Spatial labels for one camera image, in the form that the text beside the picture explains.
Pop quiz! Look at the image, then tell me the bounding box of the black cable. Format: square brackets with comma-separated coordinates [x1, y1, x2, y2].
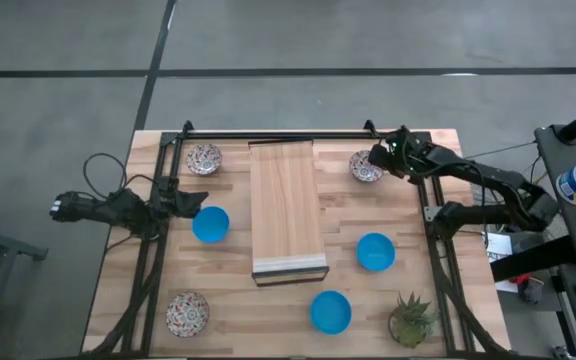
[82, 151, 130, 202]

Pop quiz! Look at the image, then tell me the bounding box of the blue plastic bowl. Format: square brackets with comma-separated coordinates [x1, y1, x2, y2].
[191, 205, 231, 245]
[355, 231, 397, 273]
[309, 289, 354, 336]

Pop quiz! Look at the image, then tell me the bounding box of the potted green succulent plant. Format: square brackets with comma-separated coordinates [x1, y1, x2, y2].
[387, 291, 441, 350]

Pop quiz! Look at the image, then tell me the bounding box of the white paper sheet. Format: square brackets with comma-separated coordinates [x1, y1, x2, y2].
[484, 231, 520, 294]

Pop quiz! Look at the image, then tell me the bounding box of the black aluminium table frame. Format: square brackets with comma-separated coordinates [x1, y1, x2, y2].
[81, 119, 512, 359]

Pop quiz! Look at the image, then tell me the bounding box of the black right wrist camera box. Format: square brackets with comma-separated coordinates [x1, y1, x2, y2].
[367, 143, 395, 176]

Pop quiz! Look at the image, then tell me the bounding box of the floral patterned mini bowl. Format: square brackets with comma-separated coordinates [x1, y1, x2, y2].
[165, 291, 211, 339]
[348, 149, 386, 184]
[185, 143, 224, 177]

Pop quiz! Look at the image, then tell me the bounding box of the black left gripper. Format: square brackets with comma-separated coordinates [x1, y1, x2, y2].
[151, 175, 209, 221]

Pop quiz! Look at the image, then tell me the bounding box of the black beam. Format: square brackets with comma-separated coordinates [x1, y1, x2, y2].
[489, 234, 576, 283]

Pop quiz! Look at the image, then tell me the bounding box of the wooden shelf with black frame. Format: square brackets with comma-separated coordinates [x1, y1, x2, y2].
[247, 138, 331, 288]

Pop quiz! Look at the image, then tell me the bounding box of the grey equipment cart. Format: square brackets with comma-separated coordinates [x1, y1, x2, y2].
[533, 123, 576, 271]

